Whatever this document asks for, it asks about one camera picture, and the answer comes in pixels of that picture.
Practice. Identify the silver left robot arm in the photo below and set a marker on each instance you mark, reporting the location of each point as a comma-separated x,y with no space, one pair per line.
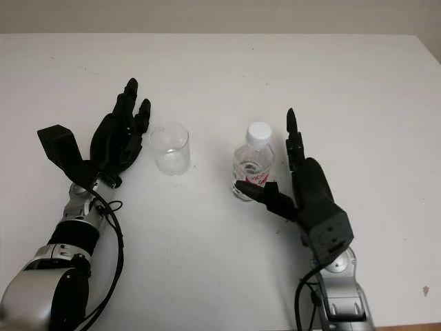
34,286

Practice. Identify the clear plastic cup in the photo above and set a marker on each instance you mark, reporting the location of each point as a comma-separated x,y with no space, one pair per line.
170,162

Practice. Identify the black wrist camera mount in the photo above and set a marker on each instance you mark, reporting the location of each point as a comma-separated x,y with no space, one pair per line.
58,141
330,234

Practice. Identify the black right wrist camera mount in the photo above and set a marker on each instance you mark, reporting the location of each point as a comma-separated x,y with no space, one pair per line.
330,234

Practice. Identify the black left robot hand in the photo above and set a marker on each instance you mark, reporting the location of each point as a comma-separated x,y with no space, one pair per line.
113,141

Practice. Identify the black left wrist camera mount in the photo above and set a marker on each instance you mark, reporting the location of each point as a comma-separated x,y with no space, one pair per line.
58,141

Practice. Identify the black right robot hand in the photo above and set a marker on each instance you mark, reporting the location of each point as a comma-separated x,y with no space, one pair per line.
315,193

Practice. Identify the clear plastic water bottle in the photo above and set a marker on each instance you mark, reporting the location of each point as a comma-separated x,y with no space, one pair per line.
255,162

